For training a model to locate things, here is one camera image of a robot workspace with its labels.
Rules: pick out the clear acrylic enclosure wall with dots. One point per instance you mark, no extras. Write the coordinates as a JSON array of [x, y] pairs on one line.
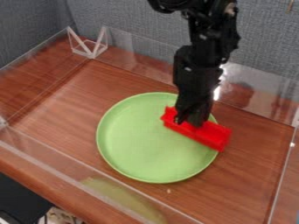
[[55, 94]]

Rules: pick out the clear acrylic corner bracket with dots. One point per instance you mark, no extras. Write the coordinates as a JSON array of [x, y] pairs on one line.
[[84, 47]]

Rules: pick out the red plastic carrot block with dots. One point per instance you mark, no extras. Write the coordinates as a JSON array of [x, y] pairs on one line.
[[209, 134]]

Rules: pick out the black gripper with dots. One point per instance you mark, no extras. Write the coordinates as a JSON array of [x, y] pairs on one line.
[[196, 82]]

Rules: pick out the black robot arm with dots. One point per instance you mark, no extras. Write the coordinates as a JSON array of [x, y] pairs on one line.
[[212, 26]]

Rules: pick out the light green round plate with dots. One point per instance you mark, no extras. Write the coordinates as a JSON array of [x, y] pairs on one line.
[[140, 148]]

